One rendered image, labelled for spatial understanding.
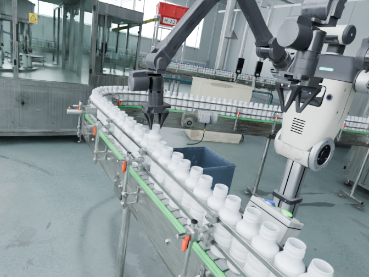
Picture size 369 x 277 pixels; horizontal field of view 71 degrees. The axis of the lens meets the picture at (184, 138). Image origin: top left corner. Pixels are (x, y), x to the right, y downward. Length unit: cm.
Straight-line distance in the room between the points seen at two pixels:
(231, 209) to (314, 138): 63
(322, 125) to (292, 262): 70
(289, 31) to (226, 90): 450
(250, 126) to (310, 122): 171
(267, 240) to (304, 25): 48
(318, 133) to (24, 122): 362
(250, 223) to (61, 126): 370
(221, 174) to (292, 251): 95
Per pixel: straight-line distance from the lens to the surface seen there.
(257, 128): 292
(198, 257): 77
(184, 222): 84
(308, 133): 120
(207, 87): 500
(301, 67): 72
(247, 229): 66
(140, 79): 93
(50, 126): 412
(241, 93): 529
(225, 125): 274
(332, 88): 117
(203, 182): 75
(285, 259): 61
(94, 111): 177
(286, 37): 67
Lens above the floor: 147
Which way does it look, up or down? 17 degrees down
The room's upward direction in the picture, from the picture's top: 10 degrees clockwise
